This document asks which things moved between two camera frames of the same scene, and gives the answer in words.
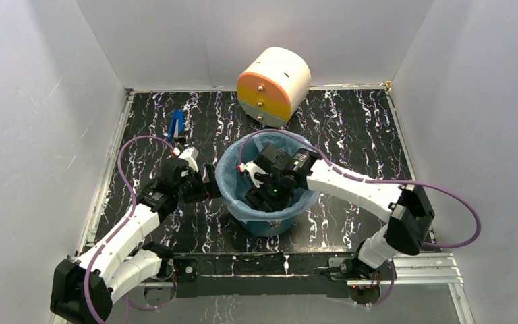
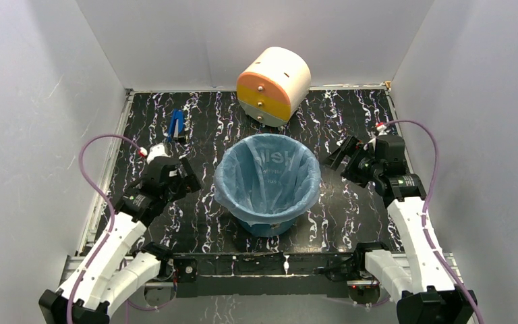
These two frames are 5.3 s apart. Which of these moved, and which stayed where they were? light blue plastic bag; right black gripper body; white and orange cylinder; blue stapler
Moved: right black gripper body
Stayed: light blue plastic bag; blue stapler; white and orange cylinder
